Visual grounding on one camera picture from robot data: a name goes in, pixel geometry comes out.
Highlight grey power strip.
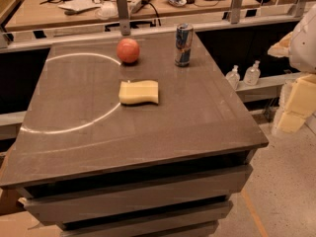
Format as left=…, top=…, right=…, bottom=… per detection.
left=129, top=0, right=151, bottom=14

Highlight clear sanitizer bottle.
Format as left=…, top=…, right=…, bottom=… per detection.
left=225, top=65, right=240, bottom=90
left=243, top=60, right=261, bottom=86

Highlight left clear sanitizer bottle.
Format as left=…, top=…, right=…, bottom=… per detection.
left=225, top=65, right=240, bottom=90

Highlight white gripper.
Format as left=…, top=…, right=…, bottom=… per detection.
left=268, top=33, right=316, bottom=133

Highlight white paper sheets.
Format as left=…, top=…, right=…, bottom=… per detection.
left=59, top=0, right=101, bottom=12

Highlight brown drawer cabinet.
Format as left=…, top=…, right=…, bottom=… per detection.
left=1, top=33, right=268, bottom=237

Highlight Red Bull can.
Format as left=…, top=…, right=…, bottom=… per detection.
left=175, top=23, right=194, bottom=67

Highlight wooden workbench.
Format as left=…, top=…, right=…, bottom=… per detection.
left=3, top=0, right=263, bottom=34

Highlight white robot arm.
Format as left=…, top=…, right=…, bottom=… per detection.
left=268, top=5, right=316, bottom=133

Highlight yellow sponge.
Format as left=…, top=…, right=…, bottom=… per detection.
left=118, top=80, right=159, bottom=105

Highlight aluminium frame rail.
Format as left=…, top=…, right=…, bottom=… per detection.
left=0, top=0, right=316, bottom=53

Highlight right clear sanitizer bottle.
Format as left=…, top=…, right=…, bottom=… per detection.
left=243, top=60, right=261, bottom=86

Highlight red apple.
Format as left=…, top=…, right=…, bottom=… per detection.
left=117, top=39, right=140, bottom=63

